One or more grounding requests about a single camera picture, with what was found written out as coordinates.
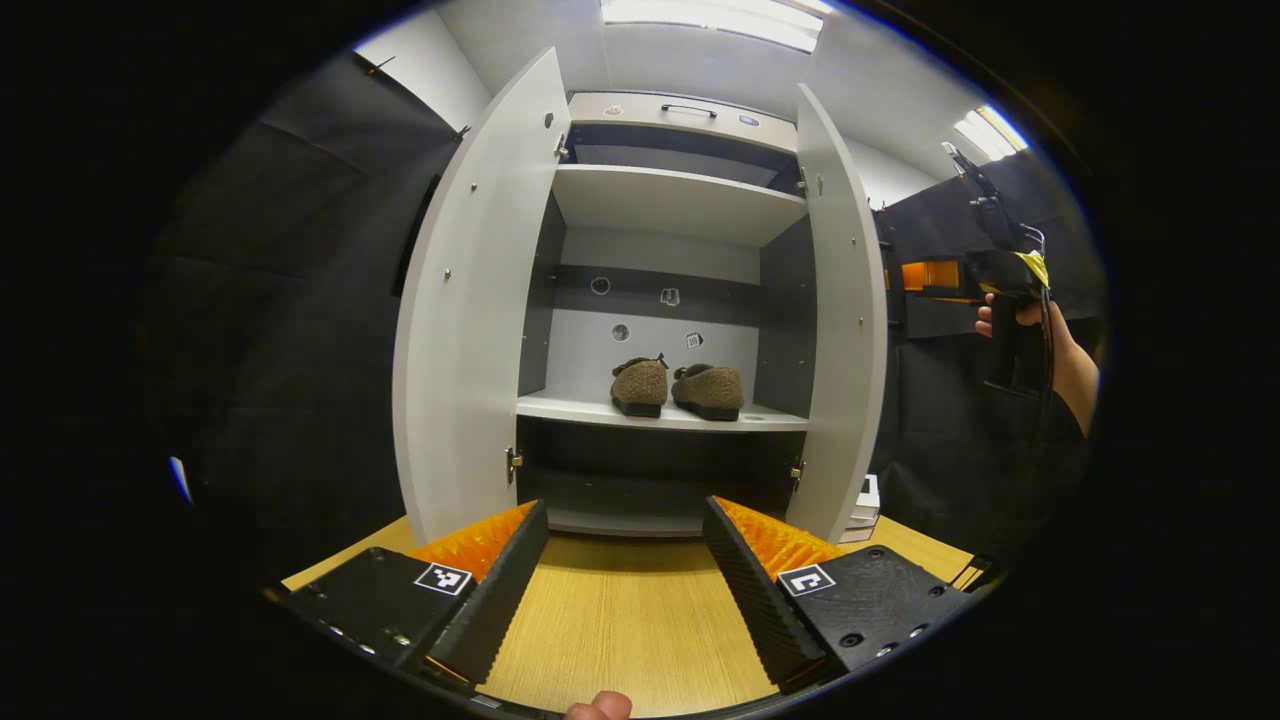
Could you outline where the large ceiling light panel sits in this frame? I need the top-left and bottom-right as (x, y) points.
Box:
(600, 0), (826, 53)

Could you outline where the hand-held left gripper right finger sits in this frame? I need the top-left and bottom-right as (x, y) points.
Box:
(702, 495), (976, 694)

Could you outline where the white cabinet door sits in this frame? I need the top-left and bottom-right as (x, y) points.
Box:
(785, 83), (889, 544)
(392, 45), (573, 548)

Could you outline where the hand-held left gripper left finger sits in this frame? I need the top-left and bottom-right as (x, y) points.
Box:
(265, 498), (551, 689)

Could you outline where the white shoe cabinet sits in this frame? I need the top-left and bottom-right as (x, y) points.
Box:
(515, 90), (816, 541)

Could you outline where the brown fuzzy shoe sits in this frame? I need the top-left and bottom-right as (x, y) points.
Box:
(610, 353), (670, 419)
(671, 363), (746, 422)

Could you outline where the small ceiling light panel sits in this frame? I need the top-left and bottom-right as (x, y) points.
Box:
(952, 103), (1031, 163)

